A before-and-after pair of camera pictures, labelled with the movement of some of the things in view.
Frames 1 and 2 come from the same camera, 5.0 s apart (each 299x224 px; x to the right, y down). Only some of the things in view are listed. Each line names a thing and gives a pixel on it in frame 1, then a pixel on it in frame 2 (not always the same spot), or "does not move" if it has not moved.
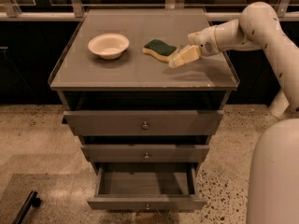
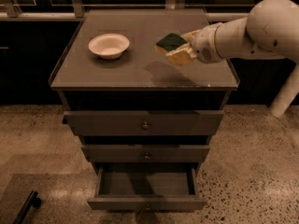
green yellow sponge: [161, 49] -> [170, 42]
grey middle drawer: [149, 153] does not move
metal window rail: [173, 1] does not move
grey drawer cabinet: [147, 125] does not move
